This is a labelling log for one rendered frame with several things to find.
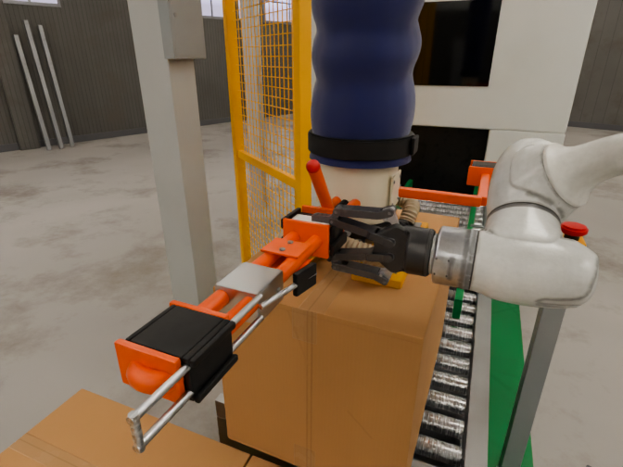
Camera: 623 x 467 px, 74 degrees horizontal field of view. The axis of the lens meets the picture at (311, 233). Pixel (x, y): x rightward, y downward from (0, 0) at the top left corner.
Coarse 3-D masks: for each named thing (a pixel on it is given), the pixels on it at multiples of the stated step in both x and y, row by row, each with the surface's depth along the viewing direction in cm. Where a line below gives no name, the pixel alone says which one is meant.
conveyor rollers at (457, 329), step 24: (456, 216) 262; (480, 216) 265; (456, 336) 152; (456, 360) 137; (432, 384) 131; (456, 384) 128; (456, 408) 120; (456, 432) 112; (432, 456) 107; (456, 456) 105
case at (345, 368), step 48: (336, 288) 78; (384, 288) 78; (432, 288) 79; (288, 336) 75; (336, 336) 71; (384, 336) 67; (432, 336) 84; (240, 384) 86; (288, 384) 80; (336, 384) 75; (384, 384) 70; (240, 432) 91; (288, 432) 85; (336, 432) 79; (384, 432) 74
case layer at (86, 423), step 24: (72, 408) 119; (96, 408) 119; (120, 408) 119; (48, 432) 111; (72, 432) 111; (96, 432) 111; (120, 432) 111; (144, 432) 111; (168, 432) 111; (192, 432) 111; (0, 456) 105; (24, 456) 105; (48, 456) 105; (72, 456) 105; (96, 456) 105; (120, 456) 105; (144, 456) 105; (168, 456) 105; (192, 456) 105; (216, 456) 105; (240, 456) 105
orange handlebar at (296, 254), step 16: (400, 192) 92; (416, 192) 91; (432, 192) 90; (448, 192) 89; (480, 192) 90; (288, 240) 64; (320, 240) 66; (272, 256) 60; (288, 256) 59; (304, 256) 61; (288, 272) 57; (208, 304) 48; (224, 304) 50; (240, 304) 48; (128, 368) 38; (144, 368) 38; (144, 384) 37; (160, 384) 37
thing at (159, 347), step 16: (176, 304) 45; (160, 320) 42; (176, 320) 42; (192, 320) 42; (208, 320) 42; (128, 336) 40; (144, 336) 40; (160, 336) 40; (176, 336) 40; (192, 336) 40; (128, 352) 39; (144, 352) 38; (160, 352) 38; (176, 352) 38; (160, 368) 37; (176, 368) 37; (128, 384) 40; (176, 384) 37
